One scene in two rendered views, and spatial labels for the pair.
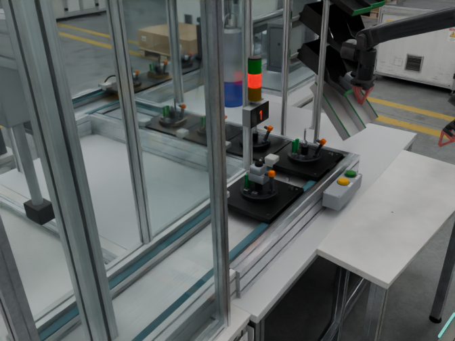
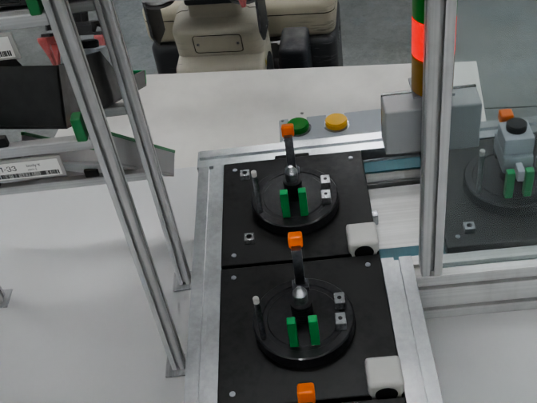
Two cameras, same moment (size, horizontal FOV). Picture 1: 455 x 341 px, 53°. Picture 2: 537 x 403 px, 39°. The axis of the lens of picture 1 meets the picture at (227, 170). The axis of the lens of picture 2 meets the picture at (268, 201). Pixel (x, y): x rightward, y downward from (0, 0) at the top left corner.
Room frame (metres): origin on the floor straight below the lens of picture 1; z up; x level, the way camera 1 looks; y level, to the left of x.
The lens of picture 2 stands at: (2.20, 0.42, 1.82)
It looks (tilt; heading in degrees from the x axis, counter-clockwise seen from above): 43 degrees down; 238
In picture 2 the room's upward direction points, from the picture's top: 9 degrees counter-clockwise
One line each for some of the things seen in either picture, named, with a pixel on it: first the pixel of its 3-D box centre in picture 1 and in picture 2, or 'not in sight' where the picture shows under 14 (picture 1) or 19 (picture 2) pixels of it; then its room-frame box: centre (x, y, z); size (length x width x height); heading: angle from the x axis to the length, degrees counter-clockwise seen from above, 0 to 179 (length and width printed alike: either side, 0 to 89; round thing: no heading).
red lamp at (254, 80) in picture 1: (254, 79); (433, 33); (1.61, -0.11, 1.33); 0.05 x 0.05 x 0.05
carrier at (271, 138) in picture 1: (254, 134); (301, 306); (1.83, -0.12, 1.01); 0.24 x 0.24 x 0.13; 53
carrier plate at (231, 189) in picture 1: (258, 195); not in sight; (1.42, -0.11, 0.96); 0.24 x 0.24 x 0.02; 53
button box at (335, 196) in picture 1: (342, 189); (337, 137); (1.49, -0.44, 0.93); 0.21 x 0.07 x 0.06; 143
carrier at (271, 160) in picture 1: (304, 148); (292, 185); (1.69, -0.32, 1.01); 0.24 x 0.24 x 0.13; 53
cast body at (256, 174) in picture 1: (256, 170); not in sight; (1.42, -0.10, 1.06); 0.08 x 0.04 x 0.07; 52
